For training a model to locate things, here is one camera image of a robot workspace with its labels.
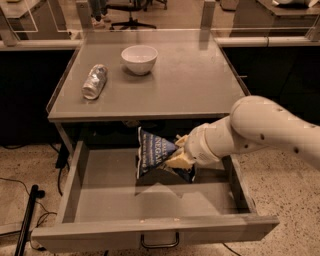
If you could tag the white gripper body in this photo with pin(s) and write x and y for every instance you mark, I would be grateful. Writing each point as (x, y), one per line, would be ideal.
(196, 145)

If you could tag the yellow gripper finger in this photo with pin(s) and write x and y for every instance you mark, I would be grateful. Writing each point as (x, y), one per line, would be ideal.
(180, 159)
(181, 140)

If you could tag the blue chip bag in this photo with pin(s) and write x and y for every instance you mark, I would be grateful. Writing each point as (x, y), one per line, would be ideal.
(154, 151)

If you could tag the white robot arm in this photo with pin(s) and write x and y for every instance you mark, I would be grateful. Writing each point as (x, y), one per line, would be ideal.
(254, 122)

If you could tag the grey open drawer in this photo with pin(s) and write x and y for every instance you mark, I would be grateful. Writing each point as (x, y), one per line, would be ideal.
(106, 207)

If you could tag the white ceramic bowl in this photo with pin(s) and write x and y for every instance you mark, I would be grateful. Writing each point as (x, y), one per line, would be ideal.
(139, 59)

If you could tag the crushed clear plastic bottle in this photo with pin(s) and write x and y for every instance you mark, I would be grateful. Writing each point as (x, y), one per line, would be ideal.
(95, 82)

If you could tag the black office chair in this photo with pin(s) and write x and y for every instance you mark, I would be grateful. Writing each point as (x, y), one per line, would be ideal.
(131, 6)

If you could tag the grey background desk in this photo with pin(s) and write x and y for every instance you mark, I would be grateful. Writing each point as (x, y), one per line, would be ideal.
(260, 18)

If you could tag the black pole on floor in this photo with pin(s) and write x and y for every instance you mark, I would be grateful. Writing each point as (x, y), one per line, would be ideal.
(24, 231)

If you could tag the person's legs with shoes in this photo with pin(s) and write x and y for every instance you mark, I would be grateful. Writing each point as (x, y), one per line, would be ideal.
(99, 13)

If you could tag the black metal drawer handle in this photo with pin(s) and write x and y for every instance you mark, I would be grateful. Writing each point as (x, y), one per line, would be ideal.
(160, 240)

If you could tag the white horizontal rail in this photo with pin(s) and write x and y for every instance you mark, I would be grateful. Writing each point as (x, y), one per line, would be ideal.
(266, 42)

